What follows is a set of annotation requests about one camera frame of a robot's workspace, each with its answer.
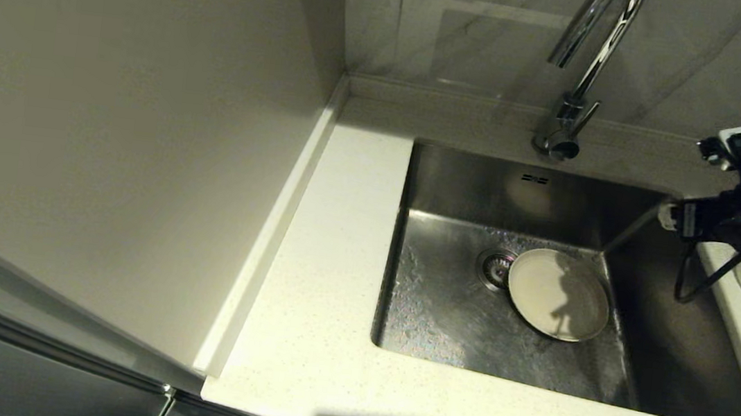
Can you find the cream round plate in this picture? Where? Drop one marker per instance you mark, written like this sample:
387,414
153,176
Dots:
555,299

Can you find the stainless steel sink basin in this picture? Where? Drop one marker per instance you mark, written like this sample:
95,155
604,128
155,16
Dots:
442,314

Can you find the chrome gooseneck faucet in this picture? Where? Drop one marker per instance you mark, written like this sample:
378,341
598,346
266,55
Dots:
564,129

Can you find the grey metal cabinet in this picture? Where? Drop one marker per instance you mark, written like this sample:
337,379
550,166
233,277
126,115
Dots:
11,362

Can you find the round metal drain strainer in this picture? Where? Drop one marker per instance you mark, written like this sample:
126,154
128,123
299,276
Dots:
495,267

